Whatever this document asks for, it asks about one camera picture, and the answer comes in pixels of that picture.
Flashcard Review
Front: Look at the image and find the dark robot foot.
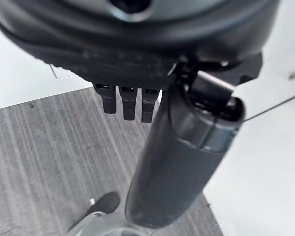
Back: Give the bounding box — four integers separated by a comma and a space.
88, 192, 121, 215

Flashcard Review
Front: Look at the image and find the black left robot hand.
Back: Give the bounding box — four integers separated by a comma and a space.
0, 0, 281, 229

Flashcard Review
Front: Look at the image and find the silver robot leg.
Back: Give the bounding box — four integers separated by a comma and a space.
68, 211, 163, 236

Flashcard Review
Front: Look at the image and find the white cabinet door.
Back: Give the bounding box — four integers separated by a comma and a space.
0, 18, 93, 113

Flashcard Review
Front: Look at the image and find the white cabinet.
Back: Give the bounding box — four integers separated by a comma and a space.
201, 0, 295, 236

